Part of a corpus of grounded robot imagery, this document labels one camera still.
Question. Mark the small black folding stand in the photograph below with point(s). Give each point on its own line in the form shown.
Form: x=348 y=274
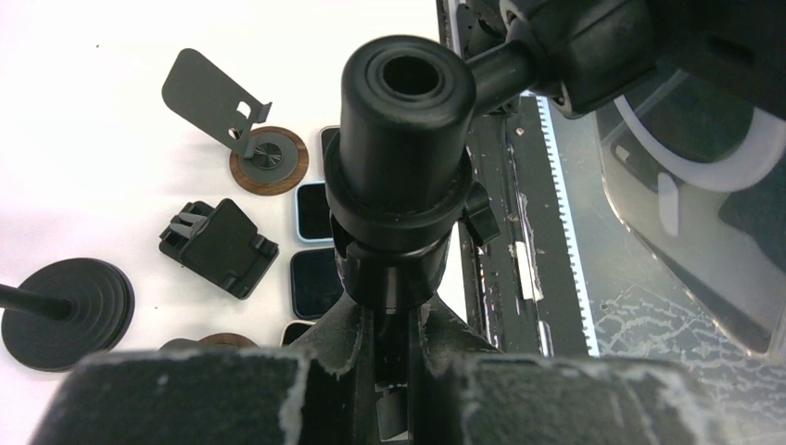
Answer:
x=220 y=244

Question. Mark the wood-base phone stand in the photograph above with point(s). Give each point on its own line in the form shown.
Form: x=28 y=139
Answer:
x=220 y=341

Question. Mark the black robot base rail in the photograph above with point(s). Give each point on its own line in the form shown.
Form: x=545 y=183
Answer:
x=519 y=288

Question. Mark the black small phone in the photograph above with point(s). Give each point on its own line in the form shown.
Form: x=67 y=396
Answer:
x=314 y=282

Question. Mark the black round-base phone stand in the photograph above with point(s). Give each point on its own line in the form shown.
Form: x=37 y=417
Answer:
x=66 y=311

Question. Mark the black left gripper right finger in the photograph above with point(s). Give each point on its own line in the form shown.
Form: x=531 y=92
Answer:
x=470 y=393

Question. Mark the light blue case phone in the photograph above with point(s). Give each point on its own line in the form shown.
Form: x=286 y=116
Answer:
x=312 y=213

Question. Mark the cream case smartphone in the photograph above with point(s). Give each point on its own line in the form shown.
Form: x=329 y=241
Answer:
x=294 y=330

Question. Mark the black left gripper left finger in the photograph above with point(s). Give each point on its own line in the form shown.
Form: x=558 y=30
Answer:
x=318 y=390

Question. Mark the white cable duct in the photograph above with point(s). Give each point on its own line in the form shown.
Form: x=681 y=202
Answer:
x=566 y=218

